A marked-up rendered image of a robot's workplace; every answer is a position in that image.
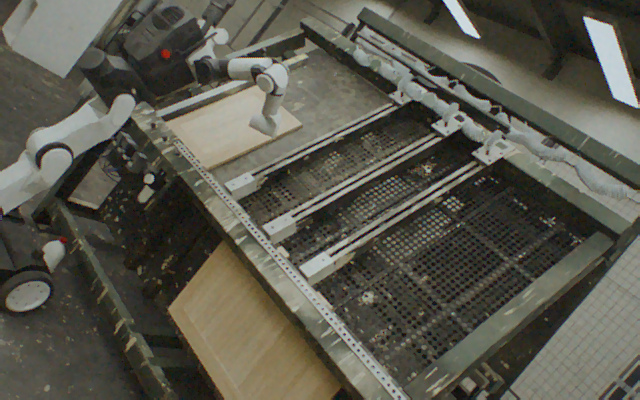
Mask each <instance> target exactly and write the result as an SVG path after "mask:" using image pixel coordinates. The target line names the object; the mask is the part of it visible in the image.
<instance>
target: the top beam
mask: <svg viewBox="0 0 640 400"><path fill-rule="evenodd" d="M299 26H300V28H301V29H303V30H304V31H305V33H306V38H307V39H308V40H309V41H311V42H312V43H314V44H315V45H317V46H318V47H319V48H321V49H322V50H324V51H325V52H327V53H328V54H330V55H331V56H332V57H334V58H335V59H337V60H338V61H340V62H341V63H342V64H344V65H345V66H347V67H348V68H350V69H351V70H352V71H354V72H355V73H357V74H358V75H360V76H361V77H363V78H364V79H365V80H367V81H368V82H370V83H371V84H373V85H374V86H375V87H377V88H378V89H380V90H381V91H383V92H384V93H385V94H387V95H388V96H389V95H390V94H392V93H394V92H396V91H398V85H399V83H400V81H401V80H402V78H403V77H405V76H397V78H396V79H395V80H393V81H391V80H388V79H386V78H385V77H384V76H383V75H381V73H380V67H381V66H382V63H381V61H380V60H375V61H372V63H371V64H370V65H369V66H363V65H361V64H359V63H358V62H357V61H356V60H355V59H354V57H353V54H354V52H355V51H356V50H357V45H356V44H354V43H353V42H351V41H350V40H348V39H347V38H345V37H343V36H342V35H340V34H339V33H337V32H336V31H334V30H333V29H331V28H330V27H328V26H327V25H325V24H323V23H322V22H320V21H319V20H317V19H316V18H314V17H310V18H306V19H303V20H300V21H299ZM403 79H404V78H403ZM435 102H436V100H435V97H434V95H433V94H430V95H425V96H423V99H422V100H420V101H415V100H411V101H409V109H408V110H410V111H411V112H413V113H414V114H416V115H417V116H418V117H420V118H421V119H423V120H424V121H426V122H427V123H429V124H430V125H431V126H432V125H433V124H435V123H436V122H438V121H440V120H442V117H443V116H440V115H439V114H437V113H436V112H435V111H434V109H433V105H434V103H435ZM488 138H490V136H485V137H484V139H483V140H482V141H480V142H477V141H474V140H471V139H469V138H468V137H467V136H466V135H464V133H463V132H462V130H461V128H460V129H458V130H457V131H455V132H453V137H452V140H453V141H454V142H456V143H457V144H459V145H460V146H462V147H463V148H464V149H466V150H467V151H469V152H470V153H473V152H474V151H476V150H478V149H479V148H481V147H483V146H484V144H485V142H486V141H487V139H488ZM493 169H495V170H496V171H497V172H499V173H500V174H502V175H503V176H505V177H506V178H507V179H509V180H510V181H512V182H513V183H515V184H516V185H518V186H519V187H520V188H522V189H523V190H525V191H526V192H528V193H530V194H531V195H533V196H534V197H536V198H537V199H539V200H540V201H541V202H543V203H544V204H546V205H547V206H549V207H550V208H552V209H553V210H554V211H556V212H557V213H559V214H560V215H562V216H563V217H564V218H566V219H567V220H569V221H570V222H572V223H573V224H574V225H576V226H577V227H579V228H580V229H582V230H583V231H586V232H587V233H588V234H590V236H591V237H592V236H593V235H594V233H595V232H596V231H601V233H602V234H604V235H605V236H607V237H608V238H610V239H611V240H613V241H614V245H613V246H612V247H610V248H609V249H610V250H611V249H614V248H615V247H616V246H617V245H618V244H620V243H621V242H622V241H623V240H624V239H625V237H626V236H628V234H629V232H630V231H631V229H632V228H633V223H632V222H631V221H629V220H627V219H625V218H624V217H622V216H621V215H619V214H618V213H616V212H614V211H613V210H611V209H610V208H608V207H607V206H605V205H604V204H602V203H601V202H599V201H598V200H596V199H594V198H593V197H591V196H590V195H588V194H587V193H584V192H583V191H581V190H580V189H578V188H577V187H575V186H573V185H572V184H570V183H569V182H567V181H566V180H564V179H563V178H561V177H560V176H558V175H557V174H555V173H553V172H552V171H550V170H549V169H547V168H546V167H544V166H543V165H541V164H540V163H538V162H537V161H535V160H533V159H532V158H530V157H529V156H527V155H525V154H523V153H522V152H520V151H519V150H517V149H516V148H515V149H514V150H512V151H511V152H509V153H507V154H506V155H504V156H502V157H501V158H499V159H498V160H496V161H494V164H493Z"/></svg>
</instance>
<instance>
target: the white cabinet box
mask: <svg viewBox="0 0 640 400"><path fill-rule="evenodd" d="M120 1H122V0H22V1H21V2H20V3H19V5H18V6H17V8H16V9H15V10H14V12H13V14H12V16H11V17H10V18H9V20H8V21H7V22H6V24H5V25H4V27H3V28H2V30H3V33H4V36H5V39H6V41H7V44H8V47H10V48H11V49H12V50H14V51H16V52H18V53H19V54H21V55H24V56H26V57H28V58H29V59H30V60H31V61H33V62H35V63H36V64H38V65H40V66H42V67H43V68H45V69H47V70H49V71H51V72H53V73H55V74H57V75H59V76H60V77H62V78H65V76H66V75H67V74H68V72H69V71H70V70H71V68H72V67H73V66H74V64H75V63H76V61H77V60H78V59H79V57H80V56H81V55H82V53H83V52H84V51H85V49H86V48H87V47H88V45H89V44H90V43H91V41H92V40H93V39H94V37H95V36H96V35H97V33H98V32H99V30H100V29H101V28H102V26H103V25H104V24H105V22H106V21H107V20H108V17H109V16H110V15H111V13H112V12H113V11H114V9H115V8H116V7H117V5H118V4H119V3H121V2H120Z"/></svg>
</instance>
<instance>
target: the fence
mask: <svg viewBox="0 0 640 400"><path fill-rule="evenodd" d="M302 55H305V54H302ZM302 55H299V56H297V57H300V56H302ZM305 56H306V57H305V58H303V59H298V58H297V57H294V58H291V59H295V60H296V61H295V62H293V63H288V62H286V61H289V60H291V59H288V60H286V61H283V62H281V63H283V64H284V65H285V66H286V67H288V68H289V71H290V70H293V69H295V68H297V67H300V66H302V65H305V64H307V63H309V57H308V56H307V55H305ZM253 85H255V83H254V81H233V82H230V83H228V84H225V85H223V86H220V87H218V88H215V89H213V90H210V91H208V92H205V93H203V94H200V95H198V96H195V97H193V98H190V99H188V100H185V101H183V102H180V103H178V104H175V105H173V106H170V107H168V108H165V109H163V110H160V111H158V112H156V113H157V114H158V115H159V116H160V117H161V118H162V119H163V120H164V122H165V121H167V120H170V119H172V118H174V117H177V116H179V115H182V114H184V113H187V112H189V111H192V110H194V109H196V108H199V107H201V106H204V105H206V104H209V103H211V102H213V101H216V100H218V99H221V98H223V97H226V96H228V95H231V94H233V93H235V92H238V91H240V90H243V89H245V88H248V87H250V86H253Z"/></svg>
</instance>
